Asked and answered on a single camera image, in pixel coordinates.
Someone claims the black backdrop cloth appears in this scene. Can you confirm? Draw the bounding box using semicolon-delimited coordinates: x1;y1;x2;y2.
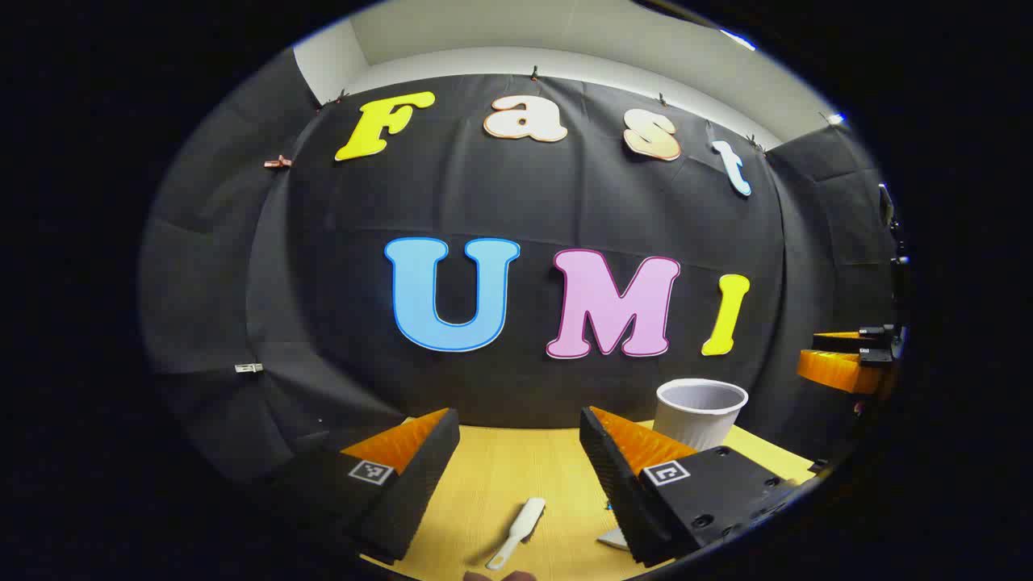
137;48;909;485

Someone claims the white ribbed garbage bin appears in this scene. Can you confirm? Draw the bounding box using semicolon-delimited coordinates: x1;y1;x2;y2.
652;378;750;451

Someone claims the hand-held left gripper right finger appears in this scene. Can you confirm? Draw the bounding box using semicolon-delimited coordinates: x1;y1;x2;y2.
579;406;808;567

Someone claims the small white broom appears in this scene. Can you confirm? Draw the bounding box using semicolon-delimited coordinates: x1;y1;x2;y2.
485;497;547;571

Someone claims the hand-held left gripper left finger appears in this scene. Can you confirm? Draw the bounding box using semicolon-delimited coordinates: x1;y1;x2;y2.
266;408;461;566

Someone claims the wooden desktop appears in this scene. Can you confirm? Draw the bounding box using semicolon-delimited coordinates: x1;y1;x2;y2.
359;418;818;581

